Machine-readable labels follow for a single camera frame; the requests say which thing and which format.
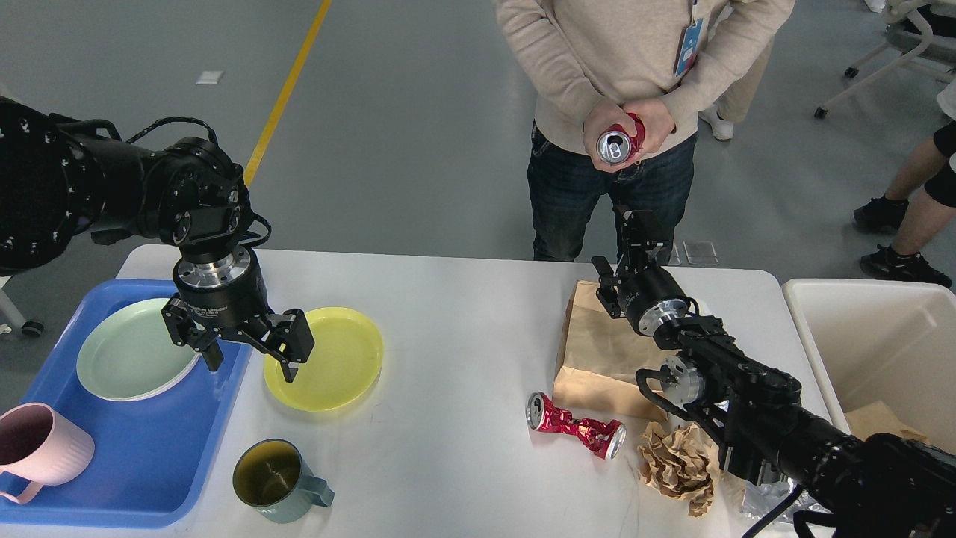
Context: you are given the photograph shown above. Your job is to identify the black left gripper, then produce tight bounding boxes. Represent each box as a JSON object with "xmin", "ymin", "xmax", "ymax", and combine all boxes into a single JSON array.
[{"xmin": 161, "ymin": 246, "xmax": 314, "ymax": 383}]

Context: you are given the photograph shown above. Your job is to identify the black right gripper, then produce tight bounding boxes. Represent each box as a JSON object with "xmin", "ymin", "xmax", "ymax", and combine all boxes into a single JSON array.
[{"xmin": 592, "ymin": 205, "xmax": 689, "ymax": 334}]

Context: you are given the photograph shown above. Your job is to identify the yellow plastic plate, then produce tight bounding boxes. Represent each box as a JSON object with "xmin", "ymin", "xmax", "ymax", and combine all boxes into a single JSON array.
[{"xmin": 263, "ymin": 307, "xmax": 385, "ymax": 412}]

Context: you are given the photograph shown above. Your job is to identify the teal mug yellow inside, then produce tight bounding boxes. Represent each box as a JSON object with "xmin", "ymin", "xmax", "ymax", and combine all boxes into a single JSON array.
[{"xmin": 232, "ymin": 439, "xmax": 335, "ymax": 524}]

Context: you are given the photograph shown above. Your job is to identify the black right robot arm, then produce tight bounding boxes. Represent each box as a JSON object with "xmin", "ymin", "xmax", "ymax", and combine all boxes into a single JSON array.
[{"xmin": 592, "ymin": 205, "xmax": 955, "ymax": 537}]

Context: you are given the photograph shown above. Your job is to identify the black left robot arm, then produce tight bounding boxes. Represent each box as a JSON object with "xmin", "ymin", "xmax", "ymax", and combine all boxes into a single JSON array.
[{"xmin": 1, "ymin": 98, "xmax": 314, "ymax": 383}]

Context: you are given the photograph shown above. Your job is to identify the brown paper bag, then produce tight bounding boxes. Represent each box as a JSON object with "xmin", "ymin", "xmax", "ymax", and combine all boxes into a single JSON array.
[{"xmin": 552, "ymin": 280, "xmax": 671, "ymax": 421}]

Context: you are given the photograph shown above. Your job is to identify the pale green plate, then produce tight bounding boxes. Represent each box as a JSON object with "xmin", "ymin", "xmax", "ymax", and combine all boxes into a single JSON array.
[{"xmin": 76, "ymin": 297, "xmax": 200, "ymax": 402}]

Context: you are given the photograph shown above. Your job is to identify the blue plastic tray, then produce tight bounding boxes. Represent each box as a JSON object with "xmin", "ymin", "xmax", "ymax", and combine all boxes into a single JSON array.
[{"xmin": 1, "ymin": 279, "xmax": 252, "ymax": 528}]

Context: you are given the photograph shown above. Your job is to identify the red soda can held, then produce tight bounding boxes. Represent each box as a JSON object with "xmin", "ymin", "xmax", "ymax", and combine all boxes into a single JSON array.
[{"xmin": 595, "ymin": 113, "xmax": 646, "ymax": 166}]

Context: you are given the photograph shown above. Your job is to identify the person in beige sweater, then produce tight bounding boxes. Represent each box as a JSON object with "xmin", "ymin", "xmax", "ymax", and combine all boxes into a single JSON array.
[{"xmin": 493, "ymin": 1, "xmax": 795, "ymax": 265}]

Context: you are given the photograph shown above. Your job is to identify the crushed red soda can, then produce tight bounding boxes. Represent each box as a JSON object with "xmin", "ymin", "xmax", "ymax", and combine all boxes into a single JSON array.
[{"xmin": 525, "ymin": 392, "xmax": 626, "ymax": 460}]

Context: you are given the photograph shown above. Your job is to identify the person in khaki trousers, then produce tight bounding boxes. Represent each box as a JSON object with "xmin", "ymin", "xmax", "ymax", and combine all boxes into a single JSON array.
[{"xmin": 699, "ymin": 38, "xmax": 775, "ymax": 142}]

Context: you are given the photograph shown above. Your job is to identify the white side table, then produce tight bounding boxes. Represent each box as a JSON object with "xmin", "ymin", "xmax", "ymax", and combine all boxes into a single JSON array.
[{"xmin": 1, "ymin": 276, "xmax": 45, "ymax": 338}]

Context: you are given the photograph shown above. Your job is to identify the crumpled brown paper ball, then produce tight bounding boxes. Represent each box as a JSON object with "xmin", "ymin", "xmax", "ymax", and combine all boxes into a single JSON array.
[{"xmin": 636, "ymin": 421, "xmax": 721, "ymax": 518}]

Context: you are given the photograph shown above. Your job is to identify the pink ribbed mug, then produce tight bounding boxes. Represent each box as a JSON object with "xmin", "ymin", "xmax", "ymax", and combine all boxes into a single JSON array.
[{"xmin": 1, "ymin": 402, "xmax": 95, "ymax": 505}]

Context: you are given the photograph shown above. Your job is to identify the blue id badge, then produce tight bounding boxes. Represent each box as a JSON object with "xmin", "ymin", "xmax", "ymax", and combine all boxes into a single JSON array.
[{"xmin": 674, "ymin": 17, "xmax": 707, "ymax": 78}]

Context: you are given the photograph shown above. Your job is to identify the white plastic bin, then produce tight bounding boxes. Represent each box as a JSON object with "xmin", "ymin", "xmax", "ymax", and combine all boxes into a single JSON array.
[{"xmin": 783, "ymin": 279, "xmax": 955, "ymax": 453}]

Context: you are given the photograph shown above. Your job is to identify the brown paper in bin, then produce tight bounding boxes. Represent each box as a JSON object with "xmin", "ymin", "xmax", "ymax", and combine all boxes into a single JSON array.
[{"xmin": 845, "ymin": 401, "xmax": 928, "ymax": 442}]

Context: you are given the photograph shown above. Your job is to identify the person with black sneakers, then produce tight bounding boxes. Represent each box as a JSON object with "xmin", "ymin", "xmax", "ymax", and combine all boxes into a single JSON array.
[{"xmin": 853, "ymin": 82, "xmax": 955, "ymax": 288}]

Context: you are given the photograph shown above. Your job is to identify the white office chair right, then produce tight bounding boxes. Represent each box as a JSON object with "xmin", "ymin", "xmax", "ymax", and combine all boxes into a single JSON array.
[{"xmin": 815, "ymin": 1, "xmax": 955, "ymax": 119}]

